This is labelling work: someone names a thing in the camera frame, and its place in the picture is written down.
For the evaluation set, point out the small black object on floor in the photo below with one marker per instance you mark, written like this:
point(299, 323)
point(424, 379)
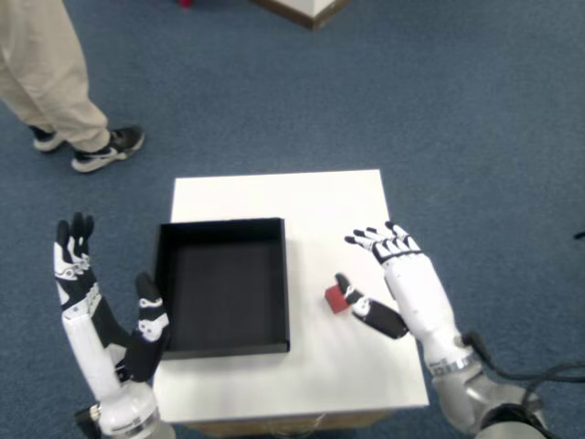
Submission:
point(579, 235)

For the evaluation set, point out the white square table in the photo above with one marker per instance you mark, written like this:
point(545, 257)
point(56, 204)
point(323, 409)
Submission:
point(320, 206)

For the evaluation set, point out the black white sneaker with swoosh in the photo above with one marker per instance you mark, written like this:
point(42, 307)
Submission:
point(105, 153)

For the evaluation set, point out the black open box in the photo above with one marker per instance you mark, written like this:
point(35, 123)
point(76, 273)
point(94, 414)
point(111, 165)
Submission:
point(228, 283)

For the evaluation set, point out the small red object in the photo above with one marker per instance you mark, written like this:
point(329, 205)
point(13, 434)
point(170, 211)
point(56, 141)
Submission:
point(185, 3)

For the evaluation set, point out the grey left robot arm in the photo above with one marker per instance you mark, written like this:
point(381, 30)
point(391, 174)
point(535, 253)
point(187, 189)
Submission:
point(165, 432)

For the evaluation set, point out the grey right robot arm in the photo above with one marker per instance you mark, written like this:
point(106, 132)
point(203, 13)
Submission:
point(461, 398)

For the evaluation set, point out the red cube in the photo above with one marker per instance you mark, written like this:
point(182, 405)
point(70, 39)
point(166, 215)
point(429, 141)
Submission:
point(336, 302)

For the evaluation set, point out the black left wrist connector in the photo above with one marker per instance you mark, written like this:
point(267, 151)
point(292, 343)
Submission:
point(87, 420)

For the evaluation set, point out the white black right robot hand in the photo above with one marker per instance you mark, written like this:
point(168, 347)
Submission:
point(416, 292)

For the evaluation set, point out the beige trousers of person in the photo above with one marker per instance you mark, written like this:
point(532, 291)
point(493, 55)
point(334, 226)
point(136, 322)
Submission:
point(45, 68)

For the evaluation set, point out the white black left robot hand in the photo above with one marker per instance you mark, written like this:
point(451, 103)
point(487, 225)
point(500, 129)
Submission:
point(87, 343)

